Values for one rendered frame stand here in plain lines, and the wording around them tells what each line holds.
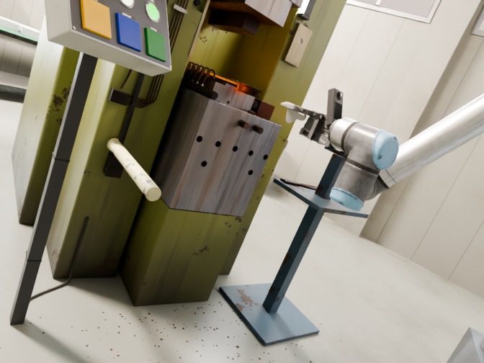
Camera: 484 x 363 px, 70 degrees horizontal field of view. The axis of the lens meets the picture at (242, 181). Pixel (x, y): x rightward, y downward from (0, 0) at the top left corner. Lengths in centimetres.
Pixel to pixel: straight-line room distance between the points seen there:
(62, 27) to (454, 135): 97
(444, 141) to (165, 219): 98
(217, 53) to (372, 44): 287
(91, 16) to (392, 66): 381
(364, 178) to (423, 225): 340
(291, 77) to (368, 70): 275
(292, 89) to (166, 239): 93
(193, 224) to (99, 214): 38
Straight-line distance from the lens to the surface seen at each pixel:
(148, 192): 102
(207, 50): 186
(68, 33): 89
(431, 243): 434
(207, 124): 131
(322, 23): 183
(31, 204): 197
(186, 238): 149
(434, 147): 105
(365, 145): 92
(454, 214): 430
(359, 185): 93
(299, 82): 179
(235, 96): 141
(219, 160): 139
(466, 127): 105
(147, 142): 146
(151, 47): 105
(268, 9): 145
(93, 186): 147
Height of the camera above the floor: 97
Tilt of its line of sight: 13 degrees down
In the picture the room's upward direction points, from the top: 22 degrees clockwise
